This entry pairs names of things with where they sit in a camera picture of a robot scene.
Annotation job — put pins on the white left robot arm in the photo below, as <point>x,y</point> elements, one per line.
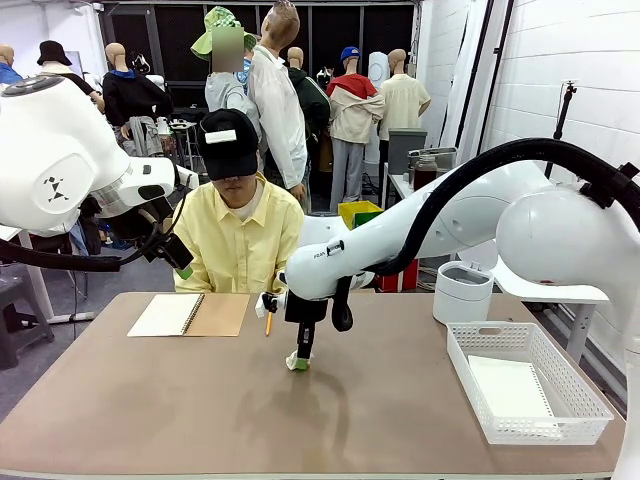
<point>50,150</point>

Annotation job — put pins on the black vertical wall pipe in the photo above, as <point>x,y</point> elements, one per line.
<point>492,75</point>

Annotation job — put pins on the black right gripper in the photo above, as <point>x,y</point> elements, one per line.
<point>305,310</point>

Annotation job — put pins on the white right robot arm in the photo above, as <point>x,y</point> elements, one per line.
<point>475,215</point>

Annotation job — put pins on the mannequin in black sweater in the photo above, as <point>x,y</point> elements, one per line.
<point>132,95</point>

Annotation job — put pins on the mannequin with blue cap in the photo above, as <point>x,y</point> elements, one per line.
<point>352,115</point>

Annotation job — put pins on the red recycling bin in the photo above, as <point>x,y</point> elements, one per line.
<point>400,277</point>

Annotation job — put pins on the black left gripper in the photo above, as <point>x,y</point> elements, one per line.
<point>172,250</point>

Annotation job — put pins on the orange pencil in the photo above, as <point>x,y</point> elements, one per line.
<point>268,325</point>

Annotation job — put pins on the spiral notebook brown cover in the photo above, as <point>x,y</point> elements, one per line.
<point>220,315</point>

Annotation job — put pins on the brown glass jar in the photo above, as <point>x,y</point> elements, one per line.
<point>425,172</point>

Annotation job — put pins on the green recycling bin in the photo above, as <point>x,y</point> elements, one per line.
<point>367,219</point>

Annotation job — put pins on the grey square bin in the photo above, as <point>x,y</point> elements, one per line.
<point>405,150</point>

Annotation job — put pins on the white tower fan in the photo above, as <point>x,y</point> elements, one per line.
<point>378,70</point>

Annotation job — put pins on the white desk with legs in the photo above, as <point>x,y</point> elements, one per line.
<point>75,317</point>

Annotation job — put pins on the person in yellow shirt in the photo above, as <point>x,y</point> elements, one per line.
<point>240,240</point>

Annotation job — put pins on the tall mannequin in white shirt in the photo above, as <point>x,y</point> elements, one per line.
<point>277,110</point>

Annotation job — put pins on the white paper sheet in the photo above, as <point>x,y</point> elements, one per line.
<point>505,390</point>

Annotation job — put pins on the black camera tripod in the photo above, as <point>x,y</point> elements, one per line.
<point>566,107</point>

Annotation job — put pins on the mannequin with black bucket hat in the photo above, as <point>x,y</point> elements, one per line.
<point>52,52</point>

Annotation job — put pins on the silver metal tray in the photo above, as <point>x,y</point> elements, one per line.
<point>447,155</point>

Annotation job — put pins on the white round trash can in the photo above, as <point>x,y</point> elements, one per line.
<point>460,300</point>

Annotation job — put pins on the white side table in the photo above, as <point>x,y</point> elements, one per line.
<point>555,292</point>

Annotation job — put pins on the white perforated plastic basket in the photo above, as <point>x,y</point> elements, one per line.
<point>520,432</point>

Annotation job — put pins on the black baseball cap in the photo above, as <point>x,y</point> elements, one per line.
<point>227,155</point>

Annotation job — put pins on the small white background table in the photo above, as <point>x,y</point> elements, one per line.
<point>397,182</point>

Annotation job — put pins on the yellow recycling bin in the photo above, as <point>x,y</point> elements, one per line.
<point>350,210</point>

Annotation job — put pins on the mannequin in dark green jacket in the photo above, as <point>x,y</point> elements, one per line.
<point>312,100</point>

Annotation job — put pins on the mannequin in blue shirt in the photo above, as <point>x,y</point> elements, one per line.
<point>7,72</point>

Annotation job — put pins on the mannequin with green gingham hat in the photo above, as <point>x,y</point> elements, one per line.
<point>227,95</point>

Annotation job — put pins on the mannequin in cream shirt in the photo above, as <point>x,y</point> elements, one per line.
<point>402,105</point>

